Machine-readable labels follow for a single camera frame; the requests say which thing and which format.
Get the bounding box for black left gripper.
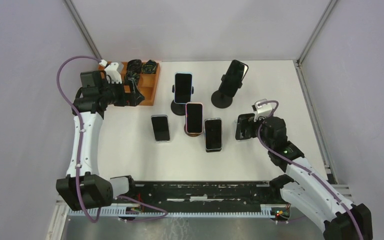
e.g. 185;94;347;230
99;78;145;108

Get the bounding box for silver edge smartphone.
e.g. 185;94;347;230
151;114;171;143

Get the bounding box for pink case smartphone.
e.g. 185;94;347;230
185;102;203;134

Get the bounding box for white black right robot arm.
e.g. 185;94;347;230
235;113;374;240

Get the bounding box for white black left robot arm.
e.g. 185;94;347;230
56;70;137;211

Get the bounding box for black round tall stand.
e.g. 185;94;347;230
211;75;234;109

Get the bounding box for black round clamp stand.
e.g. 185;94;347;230
170;84;194;116

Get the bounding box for black folding phone stand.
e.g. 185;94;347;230
205;148;222;153

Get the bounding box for round wooden base stand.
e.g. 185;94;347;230
183;125;203;137

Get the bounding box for orange wooden organizer tray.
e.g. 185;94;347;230
98;59;161;106

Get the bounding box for blue case smartphone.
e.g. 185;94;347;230
173;72;193;104

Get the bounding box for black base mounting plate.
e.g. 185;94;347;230
112;181;288;213

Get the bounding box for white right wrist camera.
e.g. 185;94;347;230
252;98;273;122

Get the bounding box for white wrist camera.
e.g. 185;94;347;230
252;98;273;122
104;62;124;84

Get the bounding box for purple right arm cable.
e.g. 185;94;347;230
256;100;365;240

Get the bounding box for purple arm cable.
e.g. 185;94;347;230
56;55;169;224
256;100;365;240

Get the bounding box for black cable bundle left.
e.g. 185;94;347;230
124;59;143;88

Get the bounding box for black cable bundle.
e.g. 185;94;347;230
141;59;158;75
124;59;143;88

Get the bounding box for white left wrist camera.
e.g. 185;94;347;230
104;62;124;84

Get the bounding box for black cable bundle right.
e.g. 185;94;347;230
141;59;158;75

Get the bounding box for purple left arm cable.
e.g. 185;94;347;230
56;55;169;224

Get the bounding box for white slotted cable duct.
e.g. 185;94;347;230
66;203;291;220

